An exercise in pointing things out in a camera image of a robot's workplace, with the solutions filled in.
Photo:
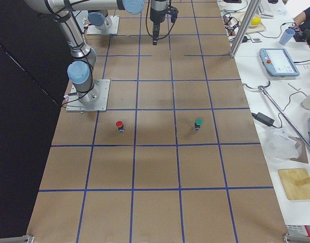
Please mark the red push button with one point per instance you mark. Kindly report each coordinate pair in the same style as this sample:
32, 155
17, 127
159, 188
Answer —
120, 126

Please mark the green push button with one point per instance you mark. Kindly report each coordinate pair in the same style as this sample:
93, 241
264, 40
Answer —
197, 124

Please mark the yellow ball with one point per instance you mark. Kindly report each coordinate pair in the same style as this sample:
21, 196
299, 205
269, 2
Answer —
255, 22

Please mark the metal walking cane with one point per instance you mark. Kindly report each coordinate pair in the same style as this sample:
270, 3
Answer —
263, 89

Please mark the light blue plastic cup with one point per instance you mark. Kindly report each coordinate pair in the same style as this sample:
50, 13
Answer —
286, 36

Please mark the black power adapter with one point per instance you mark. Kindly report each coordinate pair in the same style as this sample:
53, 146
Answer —
264, 119

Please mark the person in dark clothes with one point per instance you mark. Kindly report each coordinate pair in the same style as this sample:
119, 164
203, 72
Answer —
302, 20

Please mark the clear plastic bag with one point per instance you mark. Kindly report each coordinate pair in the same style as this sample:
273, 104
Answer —
279, 145

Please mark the wooden cutting board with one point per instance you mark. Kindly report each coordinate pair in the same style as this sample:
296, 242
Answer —
296, 183

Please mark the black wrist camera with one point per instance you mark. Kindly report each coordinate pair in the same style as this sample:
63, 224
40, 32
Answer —
173, 12

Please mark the aluminium frame post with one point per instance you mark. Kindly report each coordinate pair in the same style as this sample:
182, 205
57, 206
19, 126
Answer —
251, 10

